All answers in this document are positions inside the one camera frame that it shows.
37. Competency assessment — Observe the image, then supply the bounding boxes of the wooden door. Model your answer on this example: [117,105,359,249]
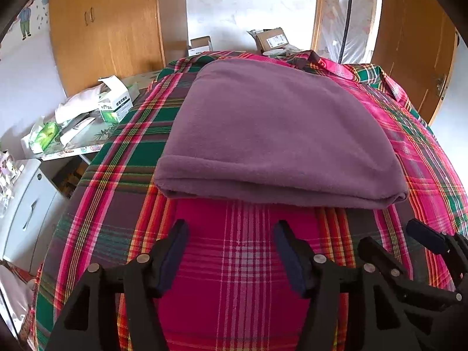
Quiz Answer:
[372,0,458,124]

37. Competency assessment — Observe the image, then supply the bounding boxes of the open cardboard box with label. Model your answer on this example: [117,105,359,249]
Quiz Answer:
[248,27,289,54]

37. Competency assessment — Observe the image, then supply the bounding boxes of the purple fleece garment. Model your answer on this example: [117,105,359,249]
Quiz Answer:
[155,59,409,209]

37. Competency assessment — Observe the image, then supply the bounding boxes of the pink green plaid bedsheet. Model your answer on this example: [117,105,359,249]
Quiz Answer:
[35,51,467,350]

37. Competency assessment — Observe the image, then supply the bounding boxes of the white bedside cabinet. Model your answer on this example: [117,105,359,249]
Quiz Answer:
[1,159,68,275]

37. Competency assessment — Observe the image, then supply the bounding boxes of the green tissue pack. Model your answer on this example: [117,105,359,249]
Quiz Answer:
[21,116,60,155]

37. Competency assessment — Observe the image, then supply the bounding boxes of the green white medicine box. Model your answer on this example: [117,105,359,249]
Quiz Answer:
[98,75,140,124]

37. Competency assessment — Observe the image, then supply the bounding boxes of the wooden wardrobe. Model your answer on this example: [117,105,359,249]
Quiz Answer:
[49,0,188,97]

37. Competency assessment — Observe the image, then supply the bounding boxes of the black vertical pole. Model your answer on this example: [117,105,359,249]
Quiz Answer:
[338,0,353,64]

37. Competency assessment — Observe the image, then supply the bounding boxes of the plastic-wrapped framed panel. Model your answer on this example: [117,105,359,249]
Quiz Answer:
[311,0,382,63]

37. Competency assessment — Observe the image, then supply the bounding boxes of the metal door handle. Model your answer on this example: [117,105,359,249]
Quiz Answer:
[436,74,448,99]

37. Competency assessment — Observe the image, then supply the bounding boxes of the white cardboard box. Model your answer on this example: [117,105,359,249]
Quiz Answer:
[188,36,213,56]

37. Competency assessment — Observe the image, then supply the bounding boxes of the white small desk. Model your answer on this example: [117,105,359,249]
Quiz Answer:
[36,70,159,164]

